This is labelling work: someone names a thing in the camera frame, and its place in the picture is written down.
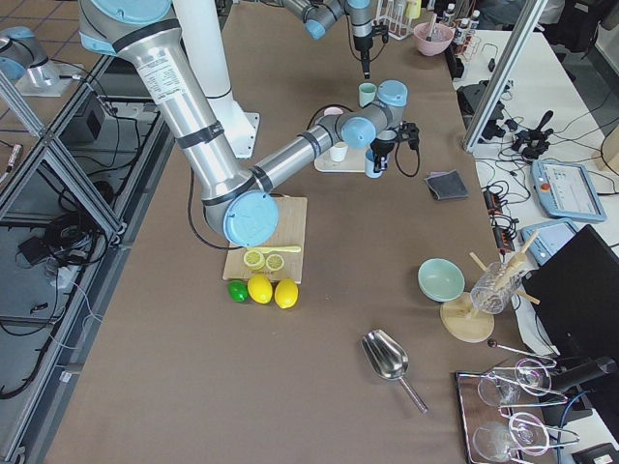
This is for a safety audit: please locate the pink cup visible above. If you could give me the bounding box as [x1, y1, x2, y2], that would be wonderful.
[323, 106, 344, 116]

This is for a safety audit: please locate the grey folded cloth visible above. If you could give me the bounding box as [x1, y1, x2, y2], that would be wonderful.
[424, 170, 469, 201]

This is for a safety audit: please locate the clear glass on stand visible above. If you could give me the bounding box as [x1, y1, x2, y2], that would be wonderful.
[470, 262, 523, 314]

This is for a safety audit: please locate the aluminium frame post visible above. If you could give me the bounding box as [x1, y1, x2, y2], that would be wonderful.
[462, 0, 547, 154]

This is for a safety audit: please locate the whole yellow lemon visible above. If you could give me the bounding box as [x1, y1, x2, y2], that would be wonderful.
[275, 278, 299, 309]
[247, 274, 273, 305]

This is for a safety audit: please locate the metal scoop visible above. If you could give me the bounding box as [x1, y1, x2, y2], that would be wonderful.
[361, 329, 428, 414]

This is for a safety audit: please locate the wooden cutting board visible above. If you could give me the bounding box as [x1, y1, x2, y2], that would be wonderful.
[222, 196, 308, 284]

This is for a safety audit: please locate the blue teach pendant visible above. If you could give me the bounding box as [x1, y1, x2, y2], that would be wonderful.
[531, 159, 607, 223]
[520, 217, 578, 266]

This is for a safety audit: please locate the green bowl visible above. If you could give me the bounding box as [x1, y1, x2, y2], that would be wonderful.
[418, 258, 465, 303]

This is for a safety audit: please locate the cream yellow cup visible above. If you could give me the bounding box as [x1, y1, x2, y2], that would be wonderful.
[329, 142, 348, 163]

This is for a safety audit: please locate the white wire cup rack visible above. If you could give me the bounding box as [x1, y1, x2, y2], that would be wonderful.
[375, 0, 416, 41]

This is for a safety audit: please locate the wooden cup tree stand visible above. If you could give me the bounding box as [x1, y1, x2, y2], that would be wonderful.
[440, 231, 541, 343]

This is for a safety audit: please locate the blue cup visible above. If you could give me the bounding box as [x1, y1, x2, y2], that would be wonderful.
[365, 149, 382, 179]

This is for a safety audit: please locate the yellow cup on rack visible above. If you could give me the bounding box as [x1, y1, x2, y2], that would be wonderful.
[406, 0, 422, 19]

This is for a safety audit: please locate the pink bowl with ice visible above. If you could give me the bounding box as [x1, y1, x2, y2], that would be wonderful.
[413, 22, 455, 56]

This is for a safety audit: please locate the yellow plastic knife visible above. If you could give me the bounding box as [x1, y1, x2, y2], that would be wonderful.
[247, 246, 302, 254]

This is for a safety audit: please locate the wine glass rack tray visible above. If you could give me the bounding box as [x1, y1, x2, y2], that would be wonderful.
[455, 358, 579, 463]

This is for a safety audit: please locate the lemon half slice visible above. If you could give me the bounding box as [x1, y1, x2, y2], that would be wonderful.
[243, 249, 266, 271]
[265, 253, 285, 273]

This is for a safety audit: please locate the cream rabbit tray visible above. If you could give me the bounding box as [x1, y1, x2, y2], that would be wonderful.
[313, 117, 375, 174]

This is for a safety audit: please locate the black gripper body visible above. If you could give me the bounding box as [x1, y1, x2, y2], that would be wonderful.
[352, 21, 388, 52]
[370, 122, 419, 158]

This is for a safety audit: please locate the green lime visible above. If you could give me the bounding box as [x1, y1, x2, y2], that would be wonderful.
[227, 280, 250, 303]

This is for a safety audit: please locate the metal tube in bowl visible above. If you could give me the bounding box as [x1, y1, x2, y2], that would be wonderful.
[426, 13, 437, 42]

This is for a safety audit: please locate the green cup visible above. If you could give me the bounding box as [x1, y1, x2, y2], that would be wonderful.
[358, 82, 377, 107]

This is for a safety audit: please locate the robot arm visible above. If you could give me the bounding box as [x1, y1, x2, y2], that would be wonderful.
[275, 0, 389, 79]
[78, 1, 408, 247]

